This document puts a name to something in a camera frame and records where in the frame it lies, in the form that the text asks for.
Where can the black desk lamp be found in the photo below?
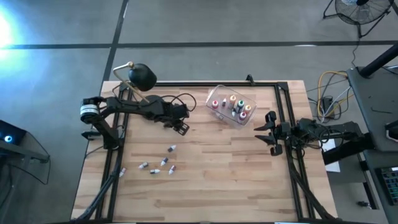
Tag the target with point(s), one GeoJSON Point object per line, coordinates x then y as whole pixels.
{"type": "Point", "coordinates": [142, 77]}

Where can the black box with blue light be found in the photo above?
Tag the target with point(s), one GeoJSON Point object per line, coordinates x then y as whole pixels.
{"type": "Point", "coordinates": [14, 132]}

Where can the large light red colouring bottle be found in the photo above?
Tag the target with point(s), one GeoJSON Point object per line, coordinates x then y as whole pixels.
{"type": "Point", "coordinates": [214, 104]}

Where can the white bottle far left edge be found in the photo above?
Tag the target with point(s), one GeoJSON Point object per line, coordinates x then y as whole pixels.
{"type": "Point", "coordinates": [154, 171]}

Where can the small dark blue dropper bottle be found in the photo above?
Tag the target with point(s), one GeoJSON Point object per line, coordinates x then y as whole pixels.
{"type": "Point", "coordinates": [164, 161]}

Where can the clear plastic container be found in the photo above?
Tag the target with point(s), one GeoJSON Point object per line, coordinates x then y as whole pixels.
{"type": "Point", "coordinates": [217, 93]}

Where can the black power adapter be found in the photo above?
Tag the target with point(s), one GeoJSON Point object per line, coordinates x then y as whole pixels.
{"type": "Point", "coordinates": [327, 104]}

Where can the black clamp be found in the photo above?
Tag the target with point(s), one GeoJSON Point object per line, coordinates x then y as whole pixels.
{"type": "Point", "coordinates": [249, 79]}

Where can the small dark red dropper bottle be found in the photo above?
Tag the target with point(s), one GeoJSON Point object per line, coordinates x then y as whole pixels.
{"type": "Point", "coordinates": [172, 169]}

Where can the small black floor object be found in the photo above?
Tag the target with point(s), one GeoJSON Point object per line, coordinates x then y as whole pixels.
{"type": "Point", "coordinates": [363, 204]}

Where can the black slanted pole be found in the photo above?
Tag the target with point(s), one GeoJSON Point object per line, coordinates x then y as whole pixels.
{"type": "Point", "coordinates": [381, 59]}

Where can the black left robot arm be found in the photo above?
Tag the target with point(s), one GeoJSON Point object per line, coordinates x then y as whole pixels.
{"type": "Point", "coordinates": [130, 105]}

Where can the white paper sheet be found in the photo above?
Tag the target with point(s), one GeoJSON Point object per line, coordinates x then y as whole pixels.
{"type": "Point", "coordinates": [332, 165]}

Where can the black desk device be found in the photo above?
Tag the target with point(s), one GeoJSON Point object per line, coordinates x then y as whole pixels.
{"type": "Point", "coordinates": [392, 130]}

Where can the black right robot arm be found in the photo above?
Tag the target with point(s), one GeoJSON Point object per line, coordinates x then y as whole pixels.
{"type": "Point", "coordinates": [342, 132]}

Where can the black floor fan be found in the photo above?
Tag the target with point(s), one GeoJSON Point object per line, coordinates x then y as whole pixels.
{"type": "Point", "coordinates": [361, 2]}

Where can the black keyboard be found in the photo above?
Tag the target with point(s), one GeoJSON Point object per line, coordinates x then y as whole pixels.
{"type": "Point", "coordinates": [390, 183]}

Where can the grey side desk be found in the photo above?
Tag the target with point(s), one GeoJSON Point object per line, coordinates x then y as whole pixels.
{"type": "Point", "coordinates": [373, 99]}

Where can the small dark purple dropper bottle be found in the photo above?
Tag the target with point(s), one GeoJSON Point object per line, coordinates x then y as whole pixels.
{"type": "Point", "coordinates": [224, 102]}
{"type": "Point", "coordinates": [171, 149]}

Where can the black aluminium table frame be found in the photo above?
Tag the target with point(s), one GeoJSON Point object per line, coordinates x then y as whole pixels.
{"type": "Point", "coordinates": [186, 83]}

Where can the small black labelled dropper bottle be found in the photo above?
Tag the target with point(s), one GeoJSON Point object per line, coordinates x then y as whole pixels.
{"type": "Point", "coordinates": [234, 112]}

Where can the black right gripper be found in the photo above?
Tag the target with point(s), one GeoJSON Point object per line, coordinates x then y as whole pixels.
{"type": "Point", "coordinates": [283, 133]}

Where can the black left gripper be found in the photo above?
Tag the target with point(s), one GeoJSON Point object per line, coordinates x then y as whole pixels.
{"type": "Point", "coordinates": [175, 113]}

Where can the large green colouring bottle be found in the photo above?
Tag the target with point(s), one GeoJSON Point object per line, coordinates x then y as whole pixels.
{"type": "Point", "coordinates": [240, 103]}

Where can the large yellow colouring bottle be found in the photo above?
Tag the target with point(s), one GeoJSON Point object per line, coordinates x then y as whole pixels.
{"type": "Point", "coordinates": [232, 99]}

